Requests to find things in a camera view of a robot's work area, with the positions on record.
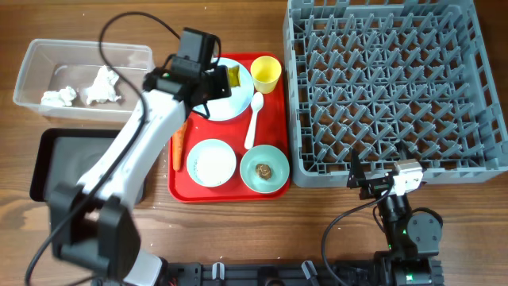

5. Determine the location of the brown food scrap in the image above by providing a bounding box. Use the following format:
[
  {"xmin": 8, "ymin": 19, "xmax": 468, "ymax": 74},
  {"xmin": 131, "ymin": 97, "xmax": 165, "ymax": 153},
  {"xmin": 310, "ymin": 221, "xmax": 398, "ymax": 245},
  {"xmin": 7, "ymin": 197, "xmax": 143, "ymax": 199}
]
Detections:
[{"xmin": 255, "ymin": 164, "xmax": 272, "ymax": 180}]

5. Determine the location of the white plastic spoon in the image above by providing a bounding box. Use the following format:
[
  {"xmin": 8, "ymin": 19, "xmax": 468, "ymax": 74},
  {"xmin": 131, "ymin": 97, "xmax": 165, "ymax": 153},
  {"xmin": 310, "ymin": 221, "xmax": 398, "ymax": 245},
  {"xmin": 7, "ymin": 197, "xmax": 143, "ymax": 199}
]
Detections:
[{"xmin": 244, "ymin": 92, "xmax": 264, "ymax": 149}]

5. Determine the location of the green bowl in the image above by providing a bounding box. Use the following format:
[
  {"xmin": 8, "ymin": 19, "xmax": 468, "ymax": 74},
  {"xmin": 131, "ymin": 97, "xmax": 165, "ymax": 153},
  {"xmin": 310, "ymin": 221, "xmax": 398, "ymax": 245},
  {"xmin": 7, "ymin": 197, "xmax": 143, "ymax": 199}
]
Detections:
[{"xmin": 240, "ymin": 145, "xmax": 290, "ymax": 194}]

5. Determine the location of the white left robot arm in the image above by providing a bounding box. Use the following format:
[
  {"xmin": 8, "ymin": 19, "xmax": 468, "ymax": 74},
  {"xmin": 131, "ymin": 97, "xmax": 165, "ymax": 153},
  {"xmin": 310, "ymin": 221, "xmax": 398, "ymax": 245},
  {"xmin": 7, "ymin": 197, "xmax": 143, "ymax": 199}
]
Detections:
[{"xmin": 45, "ymin": 57, "xmax": 235, "ymax": 285}]

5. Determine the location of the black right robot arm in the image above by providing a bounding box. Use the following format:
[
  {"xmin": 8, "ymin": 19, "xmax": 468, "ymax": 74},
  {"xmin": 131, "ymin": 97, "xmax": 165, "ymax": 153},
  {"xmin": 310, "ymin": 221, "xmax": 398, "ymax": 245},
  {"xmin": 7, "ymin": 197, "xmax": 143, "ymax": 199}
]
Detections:
[{"xmin": 347, "ymin": 142, "xmax": 445, "ymax": 285}]

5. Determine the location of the large light blue plate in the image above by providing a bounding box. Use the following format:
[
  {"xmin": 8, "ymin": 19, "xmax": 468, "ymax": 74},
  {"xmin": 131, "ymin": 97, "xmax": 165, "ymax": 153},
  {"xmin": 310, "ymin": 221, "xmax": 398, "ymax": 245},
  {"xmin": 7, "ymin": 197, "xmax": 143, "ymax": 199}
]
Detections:
[{"xmin": 207, "ymin": 57, "xmax": 255, "ymax": 122}]

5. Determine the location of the yellow plastic cup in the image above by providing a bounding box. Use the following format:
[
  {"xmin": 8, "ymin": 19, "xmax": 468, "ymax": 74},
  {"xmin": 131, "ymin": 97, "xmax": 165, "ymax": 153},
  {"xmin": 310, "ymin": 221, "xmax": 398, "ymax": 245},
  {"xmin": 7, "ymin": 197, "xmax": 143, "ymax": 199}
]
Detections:
[{"xmin": 250, "ymin": 56, "xmax": 282, "ymax": 94}]

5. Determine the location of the red serving tray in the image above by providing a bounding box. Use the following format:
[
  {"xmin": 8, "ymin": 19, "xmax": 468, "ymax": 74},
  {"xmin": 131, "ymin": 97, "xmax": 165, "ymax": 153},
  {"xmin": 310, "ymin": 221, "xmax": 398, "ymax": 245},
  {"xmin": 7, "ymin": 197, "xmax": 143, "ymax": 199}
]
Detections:
[{"xmin": 168, "ymin": 52, "xmax": 291, "ymax": 203}]

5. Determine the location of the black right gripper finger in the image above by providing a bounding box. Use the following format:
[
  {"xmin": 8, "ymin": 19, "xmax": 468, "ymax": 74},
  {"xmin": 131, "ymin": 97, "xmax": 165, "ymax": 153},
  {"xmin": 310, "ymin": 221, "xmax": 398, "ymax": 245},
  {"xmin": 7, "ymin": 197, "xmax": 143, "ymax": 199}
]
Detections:
[
  {"xmin": 347, "ymin": 149, "xmax": 366, "ymax": 188},
  {"xmin": 395, "ymin": 141, "xmax": 414, "ymax": 160}
]

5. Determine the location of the light blue bowl with rice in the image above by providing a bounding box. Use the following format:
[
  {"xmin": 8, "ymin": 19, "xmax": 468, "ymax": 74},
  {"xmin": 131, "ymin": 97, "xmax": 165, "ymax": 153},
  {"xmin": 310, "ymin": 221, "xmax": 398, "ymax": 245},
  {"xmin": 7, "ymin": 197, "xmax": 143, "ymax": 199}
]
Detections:
[{"xmin": 186, "ymin": 139, "xmax": 237, "ymax": 187}]

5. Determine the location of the orange carrot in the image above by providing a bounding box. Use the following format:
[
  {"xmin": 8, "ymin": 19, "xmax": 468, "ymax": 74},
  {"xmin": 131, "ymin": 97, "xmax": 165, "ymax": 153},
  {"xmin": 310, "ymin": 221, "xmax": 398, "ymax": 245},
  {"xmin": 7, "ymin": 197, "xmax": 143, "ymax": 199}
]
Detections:
[{"xmin": 171, "ymin": 122, "xmax": 187, "ymax": 172}]

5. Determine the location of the clear plastic bin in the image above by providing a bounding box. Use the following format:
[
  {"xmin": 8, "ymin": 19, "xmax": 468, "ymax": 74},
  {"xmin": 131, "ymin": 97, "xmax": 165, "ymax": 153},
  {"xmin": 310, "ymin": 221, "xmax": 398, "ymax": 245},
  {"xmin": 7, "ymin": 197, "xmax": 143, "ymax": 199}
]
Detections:
[{"xmin": 13, "ymin": 39, "xmax": 138, "ymax": 122}]

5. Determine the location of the yellow snack wrapper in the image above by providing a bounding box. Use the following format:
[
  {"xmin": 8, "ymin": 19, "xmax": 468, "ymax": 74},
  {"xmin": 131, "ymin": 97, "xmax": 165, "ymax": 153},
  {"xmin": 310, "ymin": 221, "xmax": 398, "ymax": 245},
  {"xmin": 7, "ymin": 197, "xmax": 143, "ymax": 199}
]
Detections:
[{"xmin": 228, "ymin": 65, "xmax": 241, "ymax": 88}]

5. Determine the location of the grey dishwasher rack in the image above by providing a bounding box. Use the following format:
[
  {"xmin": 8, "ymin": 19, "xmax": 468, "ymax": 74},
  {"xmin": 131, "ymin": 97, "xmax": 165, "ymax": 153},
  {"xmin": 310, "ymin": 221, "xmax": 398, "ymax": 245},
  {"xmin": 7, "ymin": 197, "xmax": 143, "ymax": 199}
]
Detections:
[{"xmin": 283, "ymin": 0, "xmax": 507, "ymax": 187}]

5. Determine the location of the black plastic tray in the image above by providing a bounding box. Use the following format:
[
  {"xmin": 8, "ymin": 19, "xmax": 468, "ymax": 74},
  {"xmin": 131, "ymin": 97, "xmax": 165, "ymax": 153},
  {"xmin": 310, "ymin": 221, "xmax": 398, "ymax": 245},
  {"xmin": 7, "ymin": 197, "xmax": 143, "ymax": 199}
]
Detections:
[{"xmin": 29, "ymin": 127, "xmax": 146, "ymax": 206}]

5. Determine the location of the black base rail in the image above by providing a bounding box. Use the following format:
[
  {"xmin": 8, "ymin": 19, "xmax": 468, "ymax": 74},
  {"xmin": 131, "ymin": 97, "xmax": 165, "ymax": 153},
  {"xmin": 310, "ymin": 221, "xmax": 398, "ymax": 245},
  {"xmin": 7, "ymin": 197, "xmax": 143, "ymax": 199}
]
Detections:
[{"xmin": 90, "ymin": 260, "xmax": 445, "ymax": 286}]

